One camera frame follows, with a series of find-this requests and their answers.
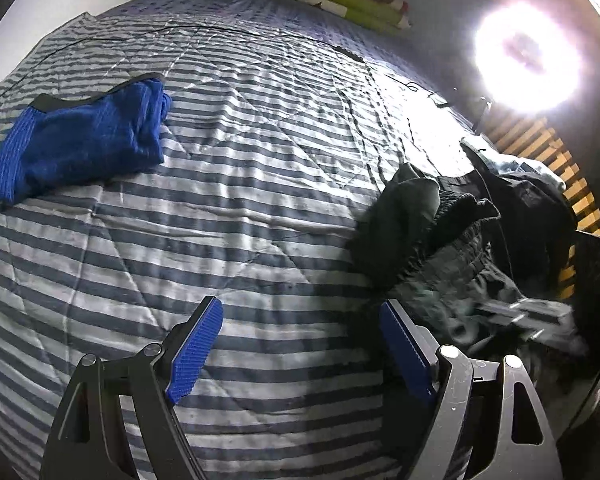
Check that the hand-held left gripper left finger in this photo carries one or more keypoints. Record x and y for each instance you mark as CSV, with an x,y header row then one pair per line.
x,y
195,355

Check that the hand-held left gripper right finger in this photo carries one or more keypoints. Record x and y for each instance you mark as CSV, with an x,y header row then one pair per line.
x,y
407,355

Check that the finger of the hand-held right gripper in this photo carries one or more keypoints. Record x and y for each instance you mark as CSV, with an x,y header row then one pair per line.
x,y
550,332
525,310

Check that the dark green pants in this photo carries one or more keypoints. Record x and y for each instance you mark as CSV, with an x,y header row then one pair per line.
x,y
405,225

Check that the blue folded pants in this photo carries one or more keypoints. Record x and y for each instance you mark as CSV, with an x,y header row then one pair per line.
x,y
85,140

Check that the pile of black clothes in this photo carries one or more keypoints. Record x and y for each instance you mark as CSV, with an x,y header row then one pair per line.
x,y
525,205

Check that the pale blue-grey garment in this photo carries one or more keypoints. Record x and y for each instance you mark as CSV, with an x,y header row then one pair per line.
x,y
532,167

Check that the grey striped quilted blanket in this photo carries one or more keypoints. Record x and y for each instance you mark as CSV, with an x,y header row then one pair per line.
x,y
260,170

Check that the wooden slatted bed frame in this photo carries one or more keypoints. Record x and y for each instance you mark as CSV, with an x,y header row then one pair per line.
x,y
575,185

